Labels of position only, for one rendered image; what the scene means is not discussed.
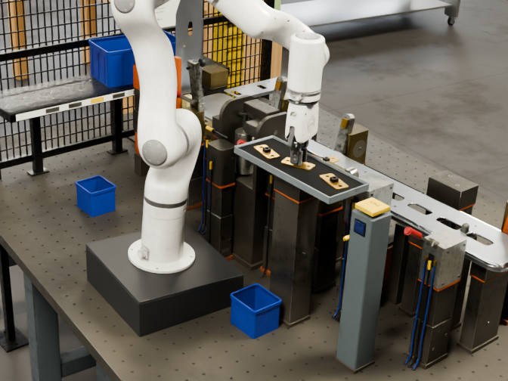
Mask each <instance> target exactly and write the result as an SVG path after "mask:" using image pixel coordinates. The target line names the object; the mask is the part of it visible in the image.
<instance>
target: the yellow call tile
mask: <svg viewBox="0 0 508 381"><path fill-rule="evenodd" d="M355 208H356V209H359V210H361V211H362V212H364V213H366V214H368V215H370V216H372V217H374V216H376V215H379V214H382V213H384V212H388V211H389V210H390V206H388V205H386V204H385V203H382V202H380V201H378V200H376V199H374V198H372V197H371V198H369V199H366V200H363V201H361V202H359V203H356V204H355Z"/></svg>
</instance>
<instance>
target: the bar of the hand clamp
mask: <svg viewBox="0 0 508 381"><path fill-rule="evenodd" d="M187 64H188V66H187V67H186V69H187V70H189V77H190V89H191V96H192V100H194V101H197V106H199V105H200V104H201V103H204V101H203V88H202V81H201V75H200V66H201V67H204V66H205V65H206V62H205V60H204V59H202V58H200V59H199V60H198V61H197V62H196V63H195V62H194V60H189V61H188V62H187Z"/></svg>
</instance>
